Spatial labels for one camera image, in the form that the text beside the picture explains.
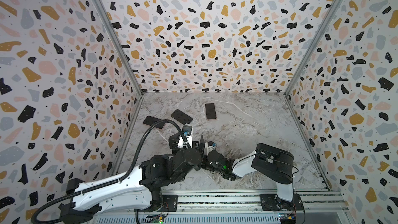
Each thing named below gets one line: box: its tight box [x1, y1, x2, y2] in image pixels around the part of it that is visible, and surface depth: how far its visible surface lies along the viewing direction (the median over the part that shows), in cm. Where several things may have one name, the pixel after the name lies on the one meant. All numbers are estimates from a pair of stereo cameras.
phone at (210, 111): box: [205, 103, 217, 120], surface depth 114 cm
